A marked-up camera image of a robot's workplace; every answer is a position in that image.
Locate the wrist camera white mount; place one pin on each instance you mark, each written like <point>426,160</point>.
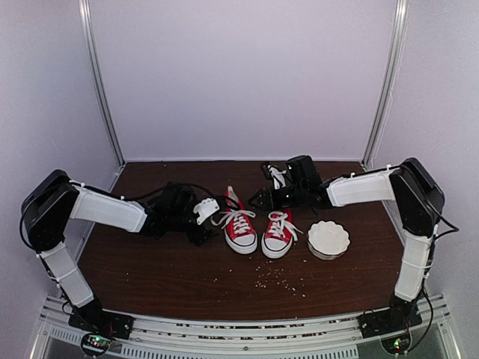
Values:
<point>207,208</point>
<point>275,174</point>

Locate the right aluminium corner post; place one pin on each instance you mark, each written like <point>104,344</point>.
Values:
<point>392,65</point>

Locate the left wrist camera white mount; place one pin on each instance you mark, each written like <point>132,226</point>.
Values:
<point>207,208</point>

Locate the white scalloped ceramic bowl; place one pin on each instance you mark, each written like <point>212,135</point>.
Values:
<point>327,240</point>

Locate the red canvas sneaker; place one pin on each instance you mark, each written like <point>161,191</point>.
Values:
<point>235,222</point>
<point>280,234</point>

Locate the left aluminium corner post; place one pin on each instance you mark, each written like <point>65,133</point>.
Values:
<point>90,41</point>

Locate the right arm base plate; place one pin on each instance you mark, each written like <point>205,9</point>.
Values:
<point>372,324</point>

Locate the aluminium front rail frame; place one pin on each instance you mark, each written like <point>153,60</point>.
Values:
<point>322,337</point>

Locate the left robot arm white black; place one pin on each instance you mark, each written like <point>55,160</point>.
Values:
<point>46,212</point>

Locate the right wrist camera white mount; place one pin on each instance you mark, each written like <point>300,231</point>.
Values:
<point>275,174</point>

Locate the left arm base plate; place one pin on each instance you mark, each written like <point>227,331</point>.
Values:
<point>107,324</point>

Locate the aluminium corner post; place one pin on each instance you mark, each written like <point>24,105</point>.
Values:
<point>90,41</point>
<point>392,65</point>

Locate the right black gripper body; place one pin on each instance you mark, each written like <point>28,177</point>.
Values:
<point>297,197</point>

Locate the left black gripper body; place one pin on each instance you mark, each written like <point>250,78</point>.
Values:
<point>199,236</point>

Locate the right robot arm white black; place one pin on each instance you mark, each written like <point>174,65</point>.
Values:
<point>419,200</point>

